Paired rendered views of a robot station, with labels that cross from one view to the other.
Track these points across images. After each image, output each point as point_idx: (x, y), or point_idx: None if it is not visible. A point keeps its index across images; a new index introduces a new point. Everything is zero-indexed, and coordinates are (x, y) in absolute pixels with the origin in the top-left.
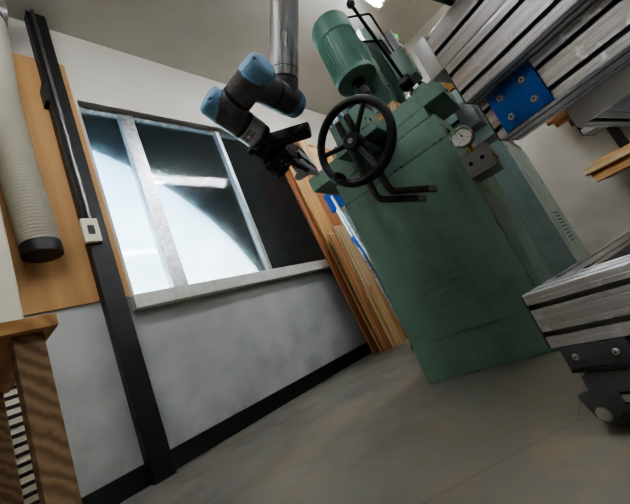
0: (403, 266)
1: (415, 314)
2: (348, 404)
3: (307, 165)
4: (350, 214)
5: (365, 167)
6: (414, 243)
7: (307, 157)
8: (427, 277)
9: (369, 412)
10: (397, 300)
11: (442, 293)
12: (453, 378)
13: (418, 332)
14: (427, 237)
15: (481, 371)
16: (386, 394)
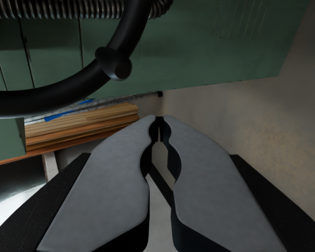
0: (207, 46)
1: (244, 59)
2: (247, 152)
3: (216, 167)
4: (105, 95)
5: (26, 22)
6: (197, 12)
7: (105, 158)
8: (233, 21)
9: (300, 134)
10: (225, 74)
11: (252, 14)
12: (291, 50)
13: (255, 65)
14: None
15: (304, 20)
16: (260, 117)
